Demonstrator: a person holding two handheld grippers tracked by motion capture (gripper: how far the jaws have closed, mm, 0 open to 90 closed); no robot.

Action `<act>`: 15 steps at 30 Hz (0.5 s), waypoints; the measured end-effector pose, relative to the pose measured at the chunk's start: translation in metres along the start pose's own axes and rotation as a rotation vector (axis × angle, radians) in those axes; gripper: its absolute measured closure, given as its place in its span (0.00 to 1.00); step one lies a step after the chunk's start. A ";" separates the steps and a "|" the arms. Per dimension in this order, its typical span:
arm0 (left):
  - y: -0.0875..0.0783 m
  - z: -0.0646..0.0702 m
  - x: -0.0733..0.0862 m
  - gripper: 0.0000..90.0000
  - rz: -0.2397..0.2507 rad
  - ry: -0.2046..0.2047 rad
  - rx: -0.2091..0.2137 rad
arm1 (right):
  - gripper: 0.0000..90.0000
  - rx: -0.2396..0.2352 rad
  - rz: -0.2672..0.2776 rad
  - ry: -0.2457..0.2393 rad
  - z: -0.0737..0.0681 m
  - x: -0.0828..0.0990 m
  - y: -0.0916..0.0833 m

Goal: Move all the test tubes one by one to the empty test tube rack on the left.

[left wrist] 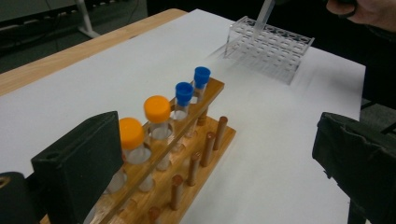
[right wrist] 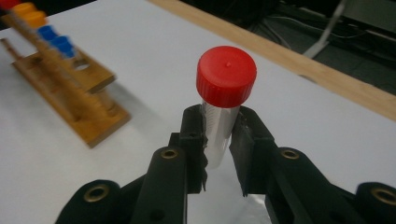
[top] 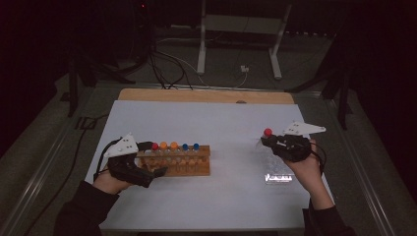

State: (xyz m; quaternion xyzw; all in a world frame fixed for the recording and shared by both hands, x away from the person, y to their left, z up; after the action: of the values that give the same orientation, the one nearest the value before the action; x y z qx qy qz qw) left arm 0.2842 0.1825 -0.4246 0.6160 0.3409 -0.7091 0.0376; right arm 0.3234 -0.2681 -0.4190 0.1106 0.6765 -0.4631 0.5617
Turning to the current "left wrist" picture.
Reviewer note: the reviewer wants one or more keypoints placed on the blue-capped clear test tube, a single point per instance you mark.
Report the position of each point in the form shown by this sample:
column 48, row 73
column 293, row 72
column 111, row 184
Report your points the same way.
column 184, row 92
column 201, row 76

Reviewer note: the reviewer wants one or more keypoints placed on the white metal stand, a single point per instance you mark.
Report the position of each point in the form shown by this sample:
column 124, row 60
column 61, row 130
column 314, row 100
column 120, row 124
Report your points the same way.
column 85, row 18

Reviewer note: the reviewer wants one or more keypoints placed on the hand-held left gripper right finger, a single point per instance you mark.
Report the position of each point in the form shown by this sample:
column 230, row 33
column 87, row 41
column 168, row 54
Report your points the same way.
column 361, row 161

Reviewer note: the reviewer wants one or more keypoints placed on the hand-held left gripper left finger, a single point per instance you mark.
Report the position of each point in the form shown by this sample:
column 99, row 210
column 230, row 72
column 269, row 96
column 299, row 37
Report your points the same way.
column 81, row 161

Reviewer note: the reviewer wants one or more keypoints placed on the clear acrylic test tube rack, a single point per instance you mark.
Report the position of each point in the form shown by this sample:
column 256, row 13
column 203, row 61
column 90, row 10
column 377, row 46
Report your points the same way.
column 280, row 53

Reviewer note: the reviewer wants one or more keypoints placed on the white table mat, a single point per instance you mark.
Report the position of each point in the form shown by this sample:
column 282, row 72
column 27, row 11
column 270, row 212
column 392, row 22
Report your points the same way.
column 124, row 62

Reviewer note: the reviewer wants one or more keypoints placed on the wooden test tube rack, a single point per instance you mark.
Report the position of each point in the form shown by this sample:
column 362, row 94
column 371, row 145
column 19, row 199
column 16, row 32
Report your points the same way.
column 216, row 85

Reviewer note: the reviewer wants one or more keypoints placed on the orange-capped clear test tube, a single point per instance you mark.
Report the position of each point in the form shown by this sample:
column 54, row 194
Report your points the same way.
column 157, row 109
column 131, row 133

